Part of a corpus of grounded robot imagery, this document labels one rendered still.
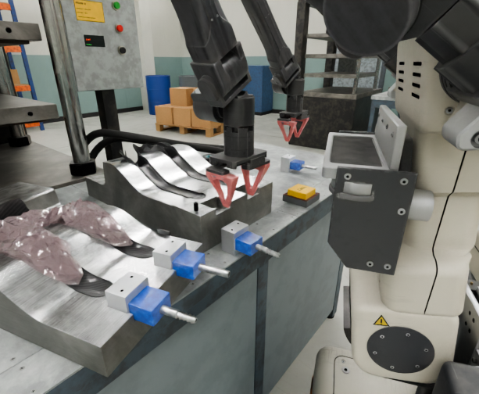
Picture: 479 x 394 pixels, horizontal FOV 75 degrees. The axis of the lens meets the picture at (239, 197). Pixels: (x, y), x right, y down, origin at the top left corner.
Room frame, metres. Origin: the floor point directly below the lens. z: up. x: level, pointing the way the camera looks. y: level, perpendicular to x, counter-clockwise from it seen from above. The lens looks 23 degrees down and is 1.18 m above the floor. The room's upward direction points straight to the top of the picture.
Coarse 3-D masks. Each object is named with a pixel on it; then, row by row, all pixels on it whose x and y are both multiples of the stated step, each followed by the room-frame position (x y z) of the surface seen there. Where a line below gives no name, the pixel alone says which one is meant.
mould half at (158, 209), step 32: (128, 160) 0.81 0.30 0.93; (160, 160) 0.85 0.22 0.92; (192, 160) 0.90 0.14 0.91; (96, 192) 0.85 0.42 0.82; (128, 192) 0.73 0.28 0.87; (160, 192) 0.71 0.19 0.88; (224, 192) 0.69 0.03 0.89; (160, 224) 0.65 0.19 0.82; (192, 224) 0.58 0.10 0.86; (224, 224) 0.62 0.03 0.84
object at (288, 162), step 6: (282, 156) 1.12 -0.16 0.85; (288, 156) 1.12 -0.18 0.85; (294, 156) 1.13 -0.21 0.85; (282, 162) 1.12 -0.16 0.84; (288, 162) 1.10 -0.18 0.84; (294, 162) 1.10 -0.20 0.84; (300, 162) 1.10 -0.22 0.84; (282, 168) 1.11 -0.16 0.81; (288, 168) 1.10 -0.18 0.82; (294, 168) 1.09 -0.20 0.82; (300, 168) 1.08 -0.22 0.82; (312, 168) 1.07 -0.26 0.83
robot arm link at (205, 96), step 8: (248, 72) 0.58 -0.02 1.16; (200, 80) 0.52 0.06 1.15; (208, 80) 0.52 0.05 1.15; (248, 80) 0.58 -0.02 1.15; (200, 88) 0.53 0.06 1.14; (208, 88) 0.52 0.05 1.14; (216, 88) 0.52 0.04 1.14; (232, 88) 0.56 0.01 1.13; (240, 88) 0.56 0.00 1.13; (192, 96) 0.62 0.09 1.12; (200, 96) 0.61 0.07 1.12; (208, 96) 0.53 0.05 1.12; (216, 96) 0.52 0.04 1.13; (224, 96) 0.55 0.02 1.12; (232, 96) 0.55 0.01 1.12; (200, 104) 0.61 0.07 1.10; (208, 104) 0.60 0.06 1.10; (216, 104) 0.54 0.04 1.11; (224, 104) 0.53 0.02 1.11; (200, 112) 0.62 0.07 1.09; (208, 112) 0.60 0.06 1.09; (216, 120) 0.60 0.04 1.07
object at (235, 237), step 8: (232, 224) 0.60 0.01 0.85; (240, 224) 0.60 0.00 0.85; (224, 232) 0.57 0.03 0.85; (232, 232) 0.56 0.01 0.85; (240, 232) 0.57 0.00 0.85; (248, 232) 0.58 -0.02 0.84; (224, 240) 0.57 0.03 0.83; (232, 240) 0.56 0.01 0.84; (240, 240) 0.55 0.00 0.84; (248, 240) 0.55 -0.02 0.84; (256, 240) 0.55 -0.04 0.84; (224, 248) 0.57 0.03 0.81; (232, 248) 0.56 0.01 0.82; (240, 248) 0.55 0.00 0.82; (248, 248) 0.54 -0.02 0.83; (256, 248) 0.54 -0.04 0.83; (264, 248) 0.54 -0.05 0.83
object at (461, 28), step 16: (464, 0) 0.27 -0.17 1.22; (448, 16) 0.28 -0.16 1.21; (464, 16) 0.27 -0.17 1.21; (432, 32) 0.29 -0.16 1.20; (448, 32) 0.28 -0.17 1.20; (464, 32) 0.28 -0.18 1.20; (432, 48) 0.30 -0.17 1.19; (448, 48) 0.29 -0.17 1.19; (464, 48) 0.28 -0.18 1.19; (448, 64) 0.29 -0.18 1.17; (464, 64) 0.28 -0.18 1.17; (448, 80) 0.31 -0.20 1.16; (464, 80) 0.28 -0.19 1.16; (464, 96) 0.30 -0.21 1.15
